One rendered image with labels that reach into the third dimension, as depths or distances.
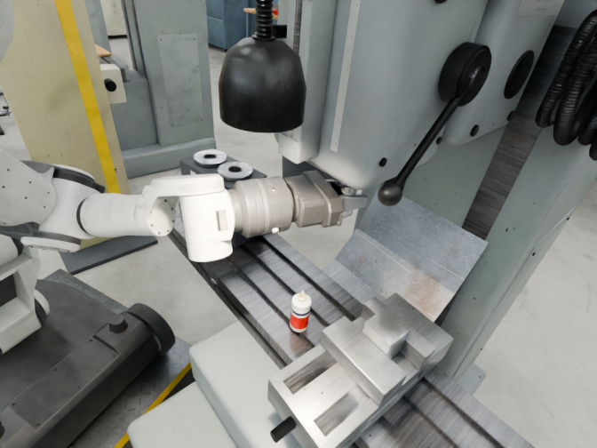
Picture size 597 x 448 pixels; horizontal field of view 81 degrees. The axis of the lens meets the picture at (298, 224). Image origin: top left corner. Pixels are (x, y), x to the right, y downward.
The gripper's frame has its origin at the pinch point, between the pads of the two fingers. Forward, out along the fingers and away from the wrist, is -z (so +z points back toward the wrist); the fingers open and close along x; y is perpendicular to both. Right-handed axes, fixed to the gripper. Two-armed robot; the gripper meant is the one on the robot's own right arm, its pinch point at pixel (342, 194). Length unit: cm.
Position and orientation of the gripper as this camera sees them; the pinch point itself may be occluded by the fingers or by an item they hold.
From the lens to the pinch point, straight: 60.5
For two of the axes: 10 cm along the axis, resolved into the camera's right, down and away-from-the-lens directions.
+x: -3.8, -5.8, 7.2
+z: -9.2, 1.6, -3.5
